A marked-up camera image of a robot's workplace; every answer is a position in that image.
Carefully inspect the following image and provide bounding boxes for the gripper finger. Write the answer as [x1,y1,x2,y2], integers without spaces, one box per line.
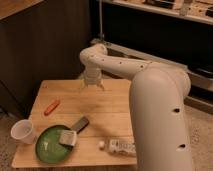
[80,82,88,90]
[97,84,105,91]

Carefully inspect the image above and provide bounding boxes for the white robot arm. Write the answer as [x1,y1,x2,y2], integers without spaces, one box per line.
[79,44,195,171]

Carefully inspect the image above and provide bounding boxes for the metal pole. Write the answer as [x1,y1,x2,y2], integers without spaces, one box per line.
[99,0,104,41]

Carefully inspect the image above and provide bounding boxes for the grey sponge block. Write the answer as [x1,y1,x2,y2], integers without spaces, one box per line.
[59,130,77,146]

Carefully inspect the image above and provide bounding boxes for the clear plastic bottle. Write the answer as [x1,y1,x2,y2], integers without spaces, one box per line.
[98,139,136,157]

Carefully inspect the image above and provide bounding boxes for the green plate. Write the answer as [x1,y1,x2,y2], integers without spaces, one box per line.
[35,125,75,164]

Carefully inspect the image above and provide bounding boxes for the white paper cup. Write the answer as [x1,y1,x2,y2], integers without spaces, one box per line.
[10,119,36,144]

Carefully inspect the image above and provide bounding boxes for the upper shelf with items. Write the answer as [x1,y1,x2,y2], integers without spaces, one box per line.
[102,0,213,26]

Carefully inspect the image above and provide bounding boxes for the grey metal shelf rail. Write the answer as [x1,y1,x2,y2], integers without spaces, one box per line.
[90,38,213,115]

